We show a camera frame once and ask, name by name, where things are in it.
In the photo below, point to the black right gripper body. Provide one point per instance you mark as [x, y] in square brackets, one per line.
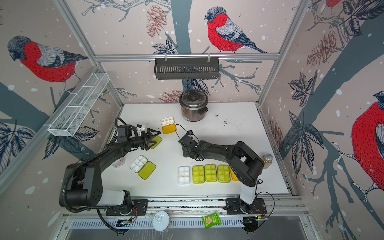
[186, 152]

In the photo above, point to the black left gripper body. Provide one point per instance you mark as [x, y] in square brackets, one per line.
[138, 141]

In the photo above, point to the clear white pillbox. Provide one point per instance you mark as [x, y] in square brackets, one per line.
[184, 175]

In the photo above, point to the large green pillbox front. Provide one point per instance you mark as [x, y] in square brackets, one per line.
[211, 175]

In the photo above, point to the yellow pillbox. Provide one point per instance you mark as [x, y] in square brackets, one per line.
[234, 177]
[168, 125]

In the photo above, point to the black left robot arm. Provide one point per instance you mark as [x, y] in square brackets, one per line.
[82, 187]

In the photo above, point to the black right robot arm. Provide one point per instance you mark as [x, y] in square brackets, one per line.
[244, 162]

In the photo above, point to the small white cup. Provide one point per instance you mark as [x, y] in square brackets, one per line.
[119, 163]

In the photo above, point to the silver rice cooker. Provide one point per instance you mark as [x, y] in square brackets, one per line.
[193, 105]

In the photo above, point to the green snack packet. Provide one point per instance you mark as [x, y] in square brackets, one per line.
[212, 220]

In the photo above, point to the amber glass jar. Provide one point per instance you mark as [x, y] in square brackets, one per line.
[268, 160]

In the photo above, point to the white round lid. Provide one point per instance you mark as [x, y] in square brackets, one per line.
[161, 221]

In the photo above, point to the black hanging wire basket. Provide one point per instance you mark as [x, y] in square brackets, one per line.
[187, 68]

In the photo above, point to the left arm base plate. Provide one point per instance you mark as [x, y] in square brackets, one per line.
[132, 208]

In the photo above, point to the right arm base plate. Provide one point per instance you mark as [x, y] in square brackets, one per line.
[238, 207]

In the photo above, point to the white wire mesh shelf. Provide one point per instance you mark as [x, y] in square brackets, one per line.
[74, 113]

